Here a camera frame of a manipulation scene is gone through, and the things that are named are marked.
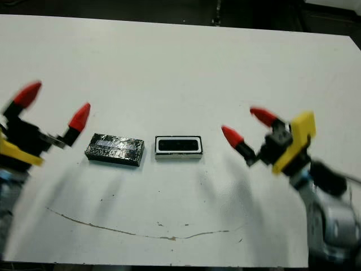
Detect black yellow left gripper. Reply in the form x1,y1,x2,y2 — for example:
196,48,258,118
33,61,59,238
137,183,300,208
0,81,91,173

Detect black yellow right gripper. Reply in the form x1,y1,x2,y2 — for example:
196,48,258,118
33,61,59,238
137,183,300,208
221,106,317,179

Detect black shiny box lid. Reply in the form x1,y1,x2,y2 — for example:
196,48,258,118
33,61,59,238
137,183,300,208
84,132,146,168

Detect white humanoid robot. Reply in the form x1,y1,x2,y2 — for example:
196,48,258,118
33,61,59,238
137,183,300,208
210,0,224,27

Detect black equipment case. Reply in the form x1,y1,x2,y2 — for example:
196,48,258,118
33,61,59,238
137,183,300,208
296,4,361,37

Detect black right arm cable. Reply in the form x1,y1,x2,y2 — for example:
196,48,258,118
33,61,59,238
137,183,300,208
309,159,361,197

